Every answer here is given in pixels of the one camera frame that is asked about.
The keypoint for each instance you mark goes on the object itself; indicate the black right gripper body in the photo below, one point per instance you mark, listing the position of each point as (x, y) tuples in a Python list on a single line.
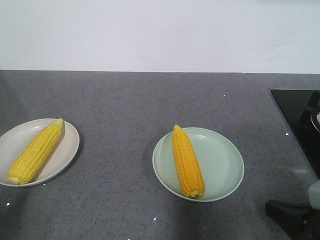
[(299, 221)]

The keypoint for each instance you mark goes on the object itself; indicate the corn cob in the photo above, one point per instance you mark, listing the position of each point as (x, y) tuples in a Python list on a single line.
[(188, 170), (30, 161)]

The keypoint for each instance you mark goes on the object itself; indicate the black glass gas stove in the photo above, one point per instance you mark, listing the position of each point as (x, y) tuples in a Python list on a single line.
[(301, 110)]

